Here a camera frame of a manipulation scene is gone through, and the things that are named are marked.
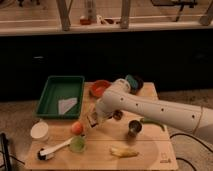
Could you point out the yellow banana peel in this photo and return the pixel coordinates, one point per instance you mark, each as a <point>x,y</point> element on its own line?
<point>123,152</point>

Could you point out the black stand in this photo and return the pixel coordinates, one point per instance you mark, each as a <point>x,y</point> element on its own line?
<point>5,152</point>

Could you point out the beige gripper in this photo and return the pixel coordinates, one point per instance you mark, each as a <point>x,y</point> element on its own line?
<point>102,113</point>

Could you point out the dark metal cup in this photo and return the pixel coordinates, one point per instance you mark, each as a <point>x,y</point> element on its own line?
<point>134,128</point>

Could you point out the red white object on shelf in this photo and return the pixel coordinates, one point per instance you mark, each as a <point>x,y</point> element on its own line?
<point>85,21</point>

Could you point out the white folded paper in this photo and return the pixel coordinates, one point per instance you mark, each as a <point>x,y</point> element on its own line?
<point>64,105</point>

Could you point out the white dish brush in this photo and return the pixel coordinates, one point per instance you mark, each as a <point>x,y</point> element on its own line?
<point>48,153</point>

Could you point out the green plastic cup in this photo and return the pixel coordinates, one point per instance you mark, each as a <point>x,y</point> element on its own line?
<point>77,144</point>

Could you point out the green plastic tray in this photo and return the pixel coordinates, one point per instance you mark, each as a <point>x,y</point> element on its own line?
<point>57,88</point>

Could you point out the teal sponge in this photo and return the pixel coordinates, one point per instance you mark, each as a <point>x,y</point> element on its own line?
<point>133,83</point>

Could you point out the orange tomato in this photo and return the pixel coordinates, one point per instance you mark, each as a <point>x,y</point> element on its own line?
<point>77,128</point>

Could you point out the black bowl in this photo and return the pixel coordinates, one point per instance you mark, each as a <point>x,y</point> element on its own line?
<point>140,84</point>

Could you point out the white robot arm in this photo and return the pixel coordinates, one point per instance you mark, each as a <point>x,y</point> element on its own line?
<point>195,120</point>

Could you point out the orange bowl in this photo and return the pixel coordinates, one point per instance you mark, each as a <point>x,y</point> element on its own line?
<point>98,87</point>

